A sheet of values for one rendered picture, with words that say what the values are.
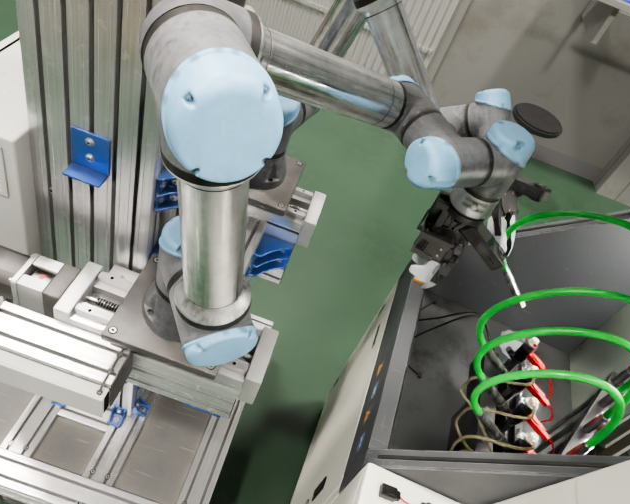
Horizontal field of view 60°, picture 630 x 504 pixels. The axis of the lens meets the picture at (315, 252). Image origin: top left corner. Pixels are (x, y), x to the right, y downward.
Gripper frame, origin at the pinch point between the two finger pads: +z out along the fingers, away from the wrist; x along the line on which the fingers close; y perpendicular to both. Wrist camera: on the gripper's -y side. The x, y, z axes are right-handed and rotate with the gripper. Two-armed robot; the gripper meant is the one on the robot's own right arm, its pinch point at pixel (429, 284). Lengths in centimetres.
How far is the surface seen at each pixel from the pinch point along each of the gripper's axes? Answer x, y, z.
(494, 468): 25.5, -21.0, 9.7
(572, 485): 27.7, -30.1, 1.6
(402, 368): 0.4, -5.8, 26.7
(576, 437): 10.2, -38.4, 11.7
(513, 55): -306, -39, 59
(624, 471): 28.1, -32.4, -7.6
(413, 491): 28.3, -12.4, 23.7
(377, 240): -149, -2, 122
